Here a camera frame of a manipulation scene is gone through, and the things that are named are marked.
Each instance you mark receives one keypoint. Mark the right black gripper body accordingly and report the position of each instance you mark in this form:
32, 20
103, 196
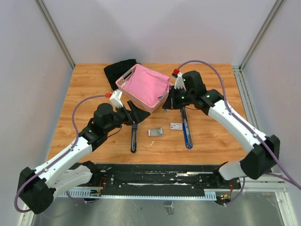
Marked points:
182, 97

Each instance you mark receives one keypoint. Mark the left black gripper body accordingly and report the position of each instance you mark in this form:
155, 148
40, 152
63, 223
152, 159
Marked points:
122, 116

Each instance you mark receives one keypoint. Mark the red staple box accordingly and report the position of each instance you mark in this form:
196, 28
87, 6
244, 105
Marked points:
176, 126

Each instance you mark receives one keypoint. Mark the silver staple strips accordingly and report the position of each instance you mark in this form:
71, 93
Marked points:
157, 132

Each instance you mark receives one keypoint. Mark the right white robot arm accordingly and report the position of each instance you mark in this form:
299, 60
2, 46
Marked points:
262, 151

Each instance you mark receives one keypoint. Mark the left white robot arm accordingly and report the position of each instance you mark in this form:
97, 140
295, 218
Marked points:
38, 187

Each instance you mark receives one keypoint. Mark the pink plastic basket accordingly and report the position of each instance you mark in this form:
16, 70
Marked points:
124, 78

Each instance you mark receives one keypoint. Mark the pink folded cloth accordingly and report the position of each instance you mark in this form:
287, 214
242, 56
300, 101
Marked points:
147, 85

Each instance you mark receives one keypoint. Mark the black folded cloth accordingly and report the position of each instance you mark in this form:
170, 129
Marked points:
114, 71

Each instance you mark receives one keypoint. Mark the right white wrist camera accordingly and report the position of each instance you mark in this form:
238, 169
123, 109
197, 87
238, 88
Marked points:
179, 82

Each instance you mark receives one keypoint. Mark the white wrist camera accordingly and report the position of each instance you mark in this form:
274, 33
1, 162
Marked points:
179, 82
115, 98

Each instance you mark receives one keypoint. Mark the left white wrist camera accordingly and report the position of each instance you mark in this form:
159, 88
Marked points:
115, 98

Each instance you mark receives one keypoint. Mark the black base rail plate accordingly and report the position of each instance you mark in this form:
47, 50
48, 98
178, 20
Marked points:
156, 180

